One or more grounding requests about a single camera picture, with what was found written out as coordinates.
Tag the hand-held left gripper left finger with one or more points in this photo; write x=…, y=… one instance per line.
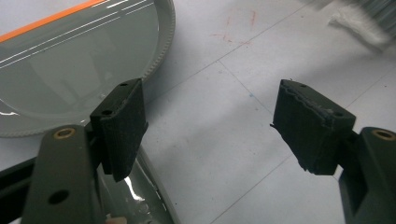
x=121, y=130

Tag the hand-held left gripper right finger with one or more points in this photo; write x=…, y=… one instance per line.
x=308, y=127

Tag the grey dustpan with orange edge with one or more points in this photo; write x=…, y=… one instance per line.
x=77, y=62

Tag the pile of white paper scraps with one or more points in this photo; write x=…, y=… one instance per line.
x=358, y=26

